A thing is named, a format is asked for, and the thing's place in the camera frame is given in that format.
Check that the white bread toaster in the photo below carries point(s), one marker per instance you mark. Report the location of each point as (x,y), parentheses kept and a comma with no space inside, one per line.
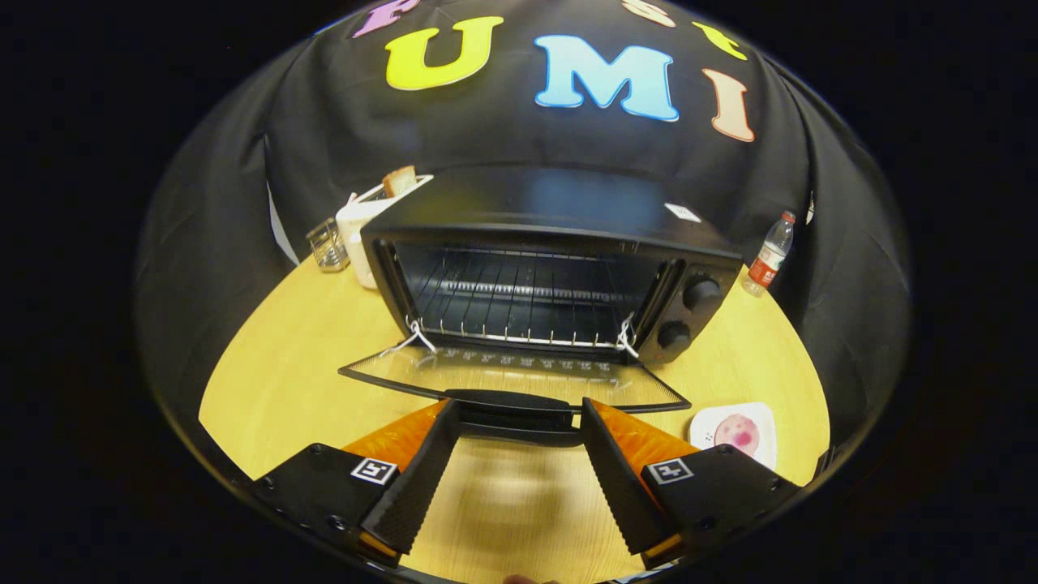
(357,235)

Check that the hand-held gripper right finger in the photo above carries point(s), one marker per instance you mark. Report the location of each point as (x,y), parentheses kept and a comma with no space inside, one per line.
(620,478)

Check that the black toaster oven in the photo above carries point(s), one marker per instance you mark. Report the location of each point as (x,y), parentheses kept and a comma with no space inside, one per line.
(527,199)

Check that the brown bread slice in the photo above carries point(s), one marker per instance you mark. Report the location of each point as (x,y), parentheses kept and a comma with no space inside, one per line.
(399,182)

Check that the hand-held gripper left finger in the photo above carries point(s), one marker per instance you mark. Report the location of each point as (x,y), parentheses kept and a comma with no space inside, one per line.
(422,478)

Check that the white square plate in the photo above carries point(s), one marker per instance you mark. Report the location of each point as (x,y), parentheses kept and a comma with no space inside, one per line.
(705,426)

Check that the pink round meat slice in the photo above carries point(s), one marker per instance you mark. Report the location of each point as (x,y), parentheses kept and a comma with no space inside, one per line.
(736,434)

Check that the clear water bottle red label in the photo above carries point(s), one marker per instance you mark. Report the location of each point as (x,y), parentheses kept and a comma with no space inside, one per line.
(770,255)

